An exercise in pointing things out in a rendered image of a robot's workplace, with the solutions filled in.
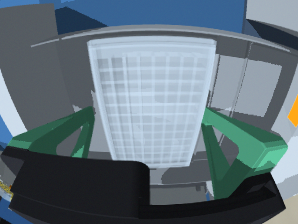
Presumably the blue bench mat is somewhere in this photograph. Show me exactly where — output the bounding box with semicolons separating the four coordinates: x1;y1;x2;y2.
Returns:
0;0;245;35

